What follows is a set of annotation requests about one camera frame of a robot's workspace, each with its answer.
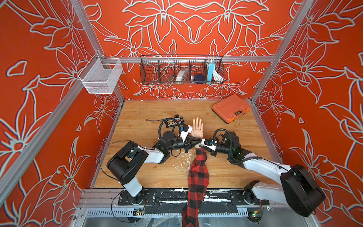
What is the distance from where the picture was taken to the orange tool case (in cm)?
105

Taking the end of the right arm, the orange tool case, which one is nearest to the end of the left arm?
the end of the right arm

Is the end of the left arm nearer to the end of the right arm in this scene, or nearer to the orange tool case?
the end of the right arm
